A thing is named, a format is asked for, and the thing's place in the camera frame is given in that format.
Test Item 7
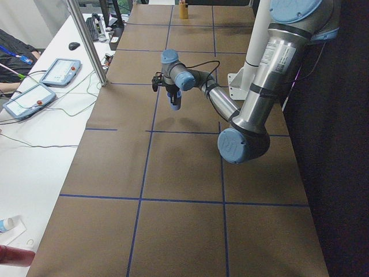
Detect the black keyboard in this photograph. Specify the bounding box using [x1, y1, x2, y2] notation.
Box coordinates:
[85, 17, 100, 42]

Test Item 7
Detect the near teach pendant tablet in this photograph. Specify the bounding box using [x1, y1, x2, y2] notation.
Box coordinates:
[3, 84, 56, 119]

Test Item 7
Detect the aluminium frame post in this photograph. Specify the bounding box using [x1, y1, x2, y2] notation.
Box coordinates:
[66, 0, 107, 87]

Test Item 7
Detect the blue plastic cup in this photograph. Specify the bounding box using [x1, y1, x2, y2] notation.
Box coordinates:
[167, 91, 182, 111]

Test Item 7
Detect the far teach pendant tablet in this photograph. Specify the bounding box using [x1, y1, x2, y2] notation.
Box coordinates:
[40, 58, 81, 87]

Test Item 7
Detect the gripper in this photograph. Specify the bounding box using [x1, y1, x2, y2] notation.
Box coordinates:
[163, 78, 178, 104]

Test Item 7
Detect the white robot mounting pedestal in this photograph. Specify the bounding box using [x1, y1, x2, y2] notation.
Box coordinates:
[228, 0, 272, 100]

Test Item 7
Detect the teach pendant tablet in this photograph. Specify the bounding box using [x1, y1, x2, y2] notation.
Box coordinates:
[40, 58, 81, 87]
[3, 84, 56, 119]

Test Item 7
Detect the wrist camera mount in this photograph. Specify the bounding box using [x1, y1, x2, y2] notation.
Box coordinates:
[152, 72, 163, 92]

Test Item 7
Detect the white blue tube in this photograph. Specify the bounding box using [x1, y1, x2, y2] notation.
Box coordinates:
[0, 218, 14, 233]

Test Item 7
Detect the black computer mouse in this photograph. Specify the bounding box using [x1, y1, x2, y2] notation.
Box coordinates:
[68, 42, 80, 51]

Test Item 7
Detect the seated person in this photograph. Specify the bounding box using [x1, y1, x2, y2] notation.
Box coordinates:
[1, 29, 40, 93]

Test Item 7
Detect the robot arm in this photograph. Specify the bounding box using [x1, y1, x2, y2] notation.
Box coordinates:
[152, 1, 341, 164]

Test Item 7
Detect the red bottle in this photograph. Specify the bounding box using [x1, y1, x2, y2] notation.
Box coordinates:
[1, 245, 35, 267]

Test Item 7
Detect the yellow-brown cup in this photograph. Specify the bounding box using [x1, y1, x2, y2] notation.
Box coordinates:
[178, 0, 189, 19]

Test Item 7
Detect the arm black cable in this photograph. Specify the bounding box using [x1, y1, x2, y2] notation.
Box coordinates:
[184, 60, 221, 90]

